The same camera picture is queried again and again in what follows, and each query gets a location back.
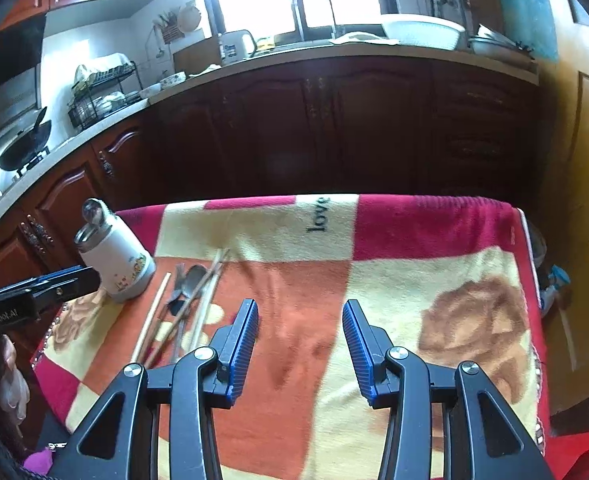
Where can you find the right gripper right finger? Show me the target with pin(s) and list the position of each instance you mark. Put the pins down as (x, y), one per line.
(483, 437)

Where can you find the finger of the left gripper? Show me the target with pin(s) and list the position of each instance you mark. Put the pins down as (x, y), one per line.
(54, 288)

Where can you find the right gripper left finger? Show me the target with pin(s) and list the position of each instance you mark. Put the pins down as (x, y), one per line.
(118, 438)

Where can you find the light wooden chopstick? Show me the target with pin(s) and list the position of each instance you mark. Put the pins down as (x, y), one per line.
(215, 266)

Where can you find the dark wooden chopstick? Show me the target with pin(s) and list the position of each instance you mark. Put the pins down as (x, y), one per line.
(163, 334)

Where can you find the large steel spoon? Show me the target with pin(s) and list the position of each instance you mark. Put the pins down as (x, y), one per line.
(193, 275)

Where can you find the pale thin chopstick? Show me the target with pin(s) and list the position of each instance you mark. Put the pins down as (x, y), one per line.
(205, 302)

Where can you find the small steel spoon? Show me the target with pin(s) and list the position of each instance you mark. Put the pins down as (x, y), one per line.
(95, 212)

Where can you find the dark wooden kitchen cabinets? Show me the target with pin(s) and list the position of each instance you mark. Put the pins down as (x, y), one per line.
(352, 124)

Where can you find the steel kitchen faucet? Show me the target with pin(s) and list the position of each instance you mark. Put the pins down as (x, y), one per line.
(307, 15)

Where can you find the steel bowl with utensils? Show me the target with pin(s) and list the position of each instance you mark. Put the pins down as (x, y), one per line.
(491, 44)

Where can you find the left hand white glove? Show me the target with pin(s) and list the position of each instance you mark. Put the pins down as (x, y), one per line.
(14, 391)

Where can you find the black wok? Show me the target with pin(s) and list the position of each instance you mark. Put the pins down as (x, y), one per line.
(27, 144)

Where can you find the colourful flower blanket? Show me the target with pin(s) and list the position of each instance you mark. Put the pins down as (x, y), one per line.
(449, 278)

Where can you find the black dish rack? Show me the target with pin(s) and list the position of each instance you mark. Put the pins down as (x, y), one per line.
(101, 87)

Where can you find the small white bowl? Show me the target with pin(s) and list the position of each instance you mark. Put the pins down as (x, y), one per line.
(150, 91)

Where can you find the steel range hood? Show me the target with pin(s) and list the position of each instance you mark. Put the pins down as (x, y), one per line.
(20, 54)

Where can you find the patterned ceramic bowl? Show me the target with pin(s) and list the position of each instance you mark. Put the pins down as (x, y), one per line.
(172, 80)

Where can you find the yellow wooden door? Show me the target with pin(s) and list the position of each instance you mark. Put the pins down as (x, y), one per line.
(564, 210)

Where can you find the wooden cutting board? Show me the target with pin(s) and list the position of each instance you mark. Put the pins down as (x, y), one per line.
(197, 57)

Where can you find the white electric kettle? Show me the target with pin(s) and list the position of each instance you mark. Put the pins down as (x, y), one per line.
(237, 46)

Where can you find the white dish cloth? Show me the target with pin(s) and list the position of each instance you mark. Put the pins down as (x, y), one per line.
(359, 38)

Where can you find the white wash basin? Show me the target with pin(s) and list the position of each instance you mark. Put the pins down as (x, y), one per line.
(423, 31)

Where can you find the wall chopstick holder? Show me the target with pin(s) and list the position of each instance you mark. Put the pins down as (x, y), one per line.
(167, 24)

